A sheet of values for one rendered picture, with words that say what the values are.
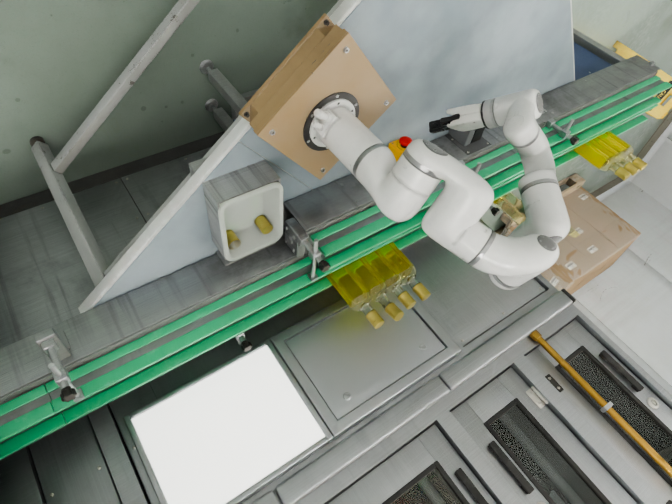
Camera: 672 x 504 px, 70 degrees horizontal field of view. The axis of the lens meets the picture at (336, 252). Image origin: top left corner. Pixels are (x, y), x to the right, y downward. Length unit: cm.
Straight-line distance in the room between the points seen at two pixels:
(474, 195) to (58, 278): 129
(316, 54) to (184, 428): 96
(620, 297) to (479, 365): 485
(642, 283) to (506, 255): 563
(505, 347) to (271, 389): 72
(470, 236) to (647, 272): 582
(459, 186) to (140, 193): 127
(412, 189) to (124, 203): 119
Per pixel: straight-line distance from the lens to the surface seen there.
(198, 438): 136
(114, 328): 133
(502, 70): 176
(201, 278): 136
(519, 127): 125
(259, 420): 136
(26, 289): 175
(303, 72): 107
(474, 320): 164
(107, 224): 183
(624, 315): 618
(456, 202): 96
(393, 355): 147
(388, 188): 98
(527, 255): 101
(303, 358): 143
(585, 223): 565
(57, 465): 148
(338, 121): 110
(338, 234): 135
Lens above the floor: 157
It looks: 28 degrees down
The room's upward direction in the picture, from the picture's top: 140 degrees clockwise
